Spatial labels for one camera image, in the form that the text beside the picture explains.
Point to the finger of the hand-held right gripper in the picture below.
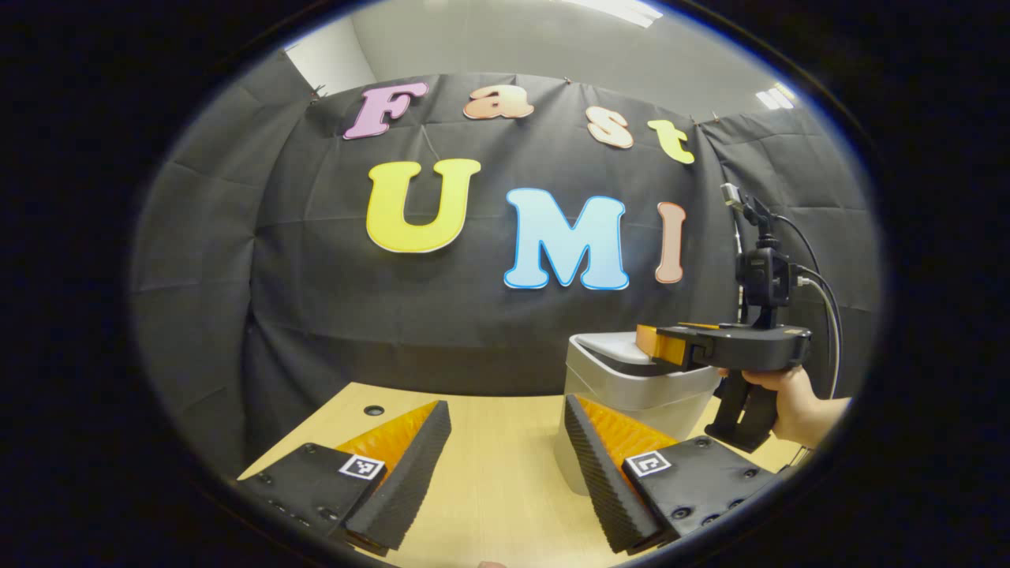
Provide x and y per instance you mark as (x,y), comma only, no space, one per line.
(663,345)

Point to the small ceiling light panel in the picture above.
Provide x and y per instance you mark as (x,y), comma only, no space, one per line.
(775,96)

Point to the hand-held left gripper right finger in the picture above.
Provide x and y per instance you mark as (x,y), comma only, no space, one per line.
(604,481)

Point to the grey desktop garbage bin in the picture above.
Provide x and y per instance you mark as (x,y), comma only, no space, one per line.
(607,386)

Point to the wooden desktop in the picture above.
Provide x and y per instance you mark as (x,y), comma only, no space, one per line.
(489,489)

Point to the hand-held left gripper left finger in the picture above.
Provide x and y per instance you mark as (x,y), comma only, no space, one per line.
(410,473)

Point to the large ceiling light panel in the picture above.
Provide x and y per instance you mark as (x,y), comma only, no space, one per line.
(615,11)

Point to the black backdrop cloth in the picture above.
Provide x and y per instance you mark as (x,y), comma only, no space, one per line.
(316,315)

